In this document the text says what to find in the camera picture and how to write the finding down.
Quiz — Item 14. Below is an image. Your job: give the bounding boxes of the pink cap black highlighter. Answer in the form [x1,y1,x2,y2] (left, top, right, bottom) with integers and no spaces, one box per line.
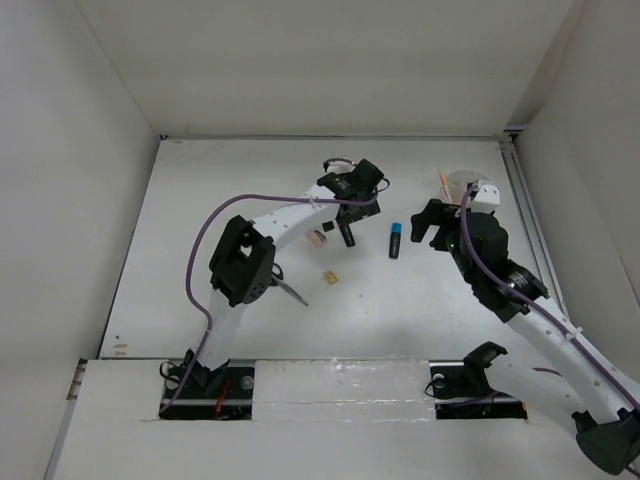
[340,225,356,248]

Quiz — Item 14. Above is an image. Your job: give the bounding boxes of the red pink pen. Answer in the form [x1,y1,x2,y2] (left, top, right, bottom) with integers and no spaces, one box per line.
[438,170,451,203]

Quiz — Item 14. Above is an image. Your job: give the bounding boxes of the blue cap black highlighter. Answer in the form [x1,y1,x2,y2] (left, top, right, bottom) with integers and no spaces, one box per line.
[388,222,402,260]

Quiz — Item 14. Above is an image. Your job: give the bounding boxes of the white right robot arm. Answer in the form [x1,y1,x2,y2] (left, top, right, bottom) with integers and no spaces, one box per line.
[411,199,639,475]

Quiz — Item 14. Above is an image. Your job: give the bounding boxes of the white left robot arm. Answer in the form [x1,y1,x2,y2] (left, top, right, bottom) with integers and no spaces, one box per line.
[178,158,390,397]

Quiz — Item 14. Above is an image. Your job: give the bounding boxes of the white round divided container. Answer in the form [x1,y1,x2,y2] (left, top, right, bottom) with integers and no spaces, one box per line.
[440,170,492,205]

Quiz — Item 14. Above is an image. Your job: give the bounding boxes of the yellow eraser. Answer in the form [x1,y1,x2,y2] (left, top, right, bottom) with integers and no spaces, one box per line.
[324,271,338,285]

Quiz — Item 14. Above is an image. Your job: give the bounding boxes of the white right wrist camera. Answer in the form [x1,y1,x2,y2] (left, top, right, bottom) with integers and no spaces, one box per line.
[468,180,501,214]

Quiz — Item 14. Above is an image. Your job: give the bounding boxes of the black handled scissors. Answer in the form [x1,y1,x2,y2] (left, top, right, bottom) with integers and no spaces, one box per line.
[270,263,309,307]

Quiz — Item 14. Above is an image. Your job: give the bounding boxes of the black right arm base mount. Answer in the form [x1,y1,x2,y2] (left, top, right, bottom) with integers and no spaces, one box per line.
[424,342,528,420]

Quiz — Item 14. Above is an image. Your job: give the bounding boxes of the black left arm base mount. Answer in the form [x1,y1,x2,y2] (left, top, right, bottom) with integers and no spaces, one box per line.
[159,364,255,421]

